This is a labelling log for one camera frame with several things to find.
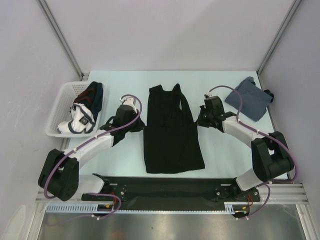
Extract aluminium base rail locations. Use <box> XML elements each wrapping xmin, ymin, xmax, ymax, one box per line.
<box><xmin>35</xmin><ymin>183</ymin><xmax>309</xmax><ymax>204</ymax></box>

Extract slotted cable duct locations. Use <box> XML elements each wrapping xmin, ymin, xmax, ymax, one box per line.
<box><xmin>45</xmin><ymin>203</ymin><xmax>248</xmax><ymax>215</ymax></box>

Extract blue printed tank top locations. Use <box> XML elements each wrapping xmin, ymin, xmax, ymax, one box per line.
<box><xmin>235</xmin><ymin>76</ymin><xmax>274</xmax><ymax>122</ymax></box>

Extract right aluminium frame post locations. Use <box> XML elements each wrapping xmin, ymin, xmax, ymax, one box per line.
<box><xmin>256</xmin><ymin>0</ymin><xmax>304</xmax><ymax>77</ymax></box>

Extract black tank top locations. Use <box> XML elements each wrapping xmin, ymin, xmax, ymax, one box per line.
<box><xmin>143</xmin><ymin>84</ymin><xmax>205</xmax><ymax>174</ymax></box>

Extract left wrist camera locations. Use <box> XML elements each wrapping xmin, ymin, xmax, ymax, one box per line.
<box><xmin>120</xmin><ymin>96</ymin><xmax>137</xmax><ymax>110</ymax></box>

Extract dark navy red garment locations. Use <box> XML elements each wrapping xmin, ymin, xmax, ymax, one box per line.
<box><xmin>73</xmin><ymin>81</ymin><xmax>104</xmax><ymax>122</ymax></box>

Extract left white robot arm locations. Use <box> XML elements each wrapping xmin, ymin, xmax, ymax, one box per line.
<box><xmin>38</xmin><ymin>104</ymin><xmax>144</xmax><ymax>202</ymax></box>

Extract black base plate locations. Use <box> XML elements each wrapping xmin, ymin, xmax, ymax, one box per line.
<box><xmin>81</xmin><ymin>176</ymin><xmax>261</xmax><ymax>211</ymax></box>

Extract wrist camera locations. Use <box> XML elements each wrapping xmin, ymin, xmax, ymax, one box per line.
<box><xmin>204</xmin><ymin>92</ymin><xmax>213</xmax><ymax>99</ymax></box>
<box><xmin>120</xmin><ymin>96</ymin><xmax>137</xmax><ymax>110</ymax></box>

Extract aluminium frame post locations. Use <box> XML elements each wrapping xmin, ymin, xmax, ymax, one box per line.
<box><xmin>36</xmin><ymin>0</ymin><xmax>84</xmax><ymax>80</ymax></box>
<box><xmin>256</xmin><ymin>0</ymin><xmax>304</xmax><ymax>77</ymax></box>

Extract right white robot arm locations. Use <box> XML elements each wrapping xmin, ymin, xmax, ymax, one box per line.
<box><xmin>197</xmin><ymin>95</ymin><xmax>295</xmax><ymax>201</ymax></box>

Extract white plastic laundry basket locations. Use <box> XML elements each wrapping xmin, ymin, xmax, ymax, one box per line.
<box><xmin>45</xmin><ymin>81</ymin><xmax>102</xmax><ymax>138</ymax></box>

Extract left aluminium frame post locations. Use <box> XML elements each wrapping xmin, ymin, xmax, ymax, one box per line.
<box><xmin>36</xmin><ymin>0</ymin><xmax>84</xmax><ymax>80</ymax></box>

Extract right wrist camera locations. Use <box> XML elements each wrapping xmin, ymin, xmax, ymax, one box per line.
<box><xmin>204</xmin><ymin>92</ymin><xmax>213</xmax><ymax>99</ymax></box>

